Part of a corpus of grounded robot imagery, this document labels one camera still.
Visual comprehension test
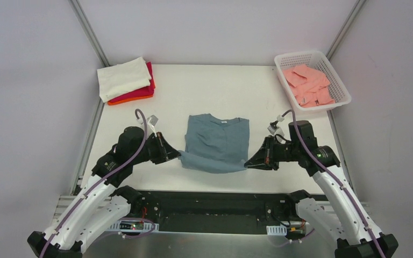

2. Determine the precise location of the blue-grey t-shirt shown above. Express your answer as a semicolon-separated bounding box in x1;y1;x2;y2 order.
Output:
180;113;250;174

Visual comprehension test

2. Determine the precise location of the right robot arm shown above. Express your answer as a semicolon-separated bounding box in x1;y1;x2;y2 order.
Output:
245;120;398;257

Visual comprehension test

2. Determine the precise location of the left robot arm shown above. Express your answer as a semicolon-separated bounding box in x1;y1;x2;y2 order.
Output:
27;126;181;257

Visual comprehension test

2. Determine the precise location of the orange folded t-shirt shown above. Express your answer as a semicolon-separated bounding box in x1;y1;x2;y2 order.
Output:
107;79;155;105

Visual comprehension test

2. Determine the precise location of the red folded t-shirt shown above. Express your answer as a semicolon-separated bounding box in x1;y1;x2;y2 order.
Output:
107;62;156;105

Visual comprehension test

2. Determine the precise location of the pink t-shirt in basket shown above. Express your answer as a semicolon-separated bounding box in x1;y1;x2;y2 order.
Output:
282;64;336;108

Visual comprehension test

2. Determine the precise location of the white plastic basket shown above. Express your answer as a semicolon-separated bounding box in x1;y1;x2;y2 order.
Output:
274;51;352;114

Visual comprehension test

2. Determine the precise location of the white folded t-shirt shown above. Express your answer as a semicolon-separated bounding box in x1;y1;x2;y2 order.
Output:
97;57;152;103

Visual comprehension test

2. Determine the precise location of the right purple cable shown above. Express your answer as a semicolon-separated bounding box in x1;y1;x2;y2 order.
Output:
266;109;387;258

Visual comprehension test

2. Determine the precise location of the purple cable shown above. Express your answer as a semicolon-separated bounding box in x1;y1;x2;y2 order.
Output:
38;108;156;258
266;109;387;258

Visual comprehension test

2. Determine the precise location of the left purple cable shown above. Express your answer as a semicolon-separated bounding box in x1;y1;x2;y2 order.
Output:
38;108;156;258

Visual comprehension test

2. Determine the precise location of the left white cable duct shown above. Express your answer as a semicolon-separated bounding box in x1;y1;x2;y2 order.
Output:
105;219;159;233

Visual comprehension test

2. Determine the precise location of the white cable duct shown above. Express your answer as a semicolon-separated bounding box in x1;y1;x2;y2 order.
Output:
105;219;159;233
266;224;287;237

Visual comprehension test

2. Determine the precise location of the right white cable duct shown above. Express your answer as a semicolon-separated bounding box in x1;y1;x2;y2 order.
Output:
266;224;287;237

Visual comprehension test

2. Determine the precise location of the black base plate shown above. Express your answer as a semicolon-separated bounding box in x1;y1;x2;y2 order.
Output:
125;191;303;235

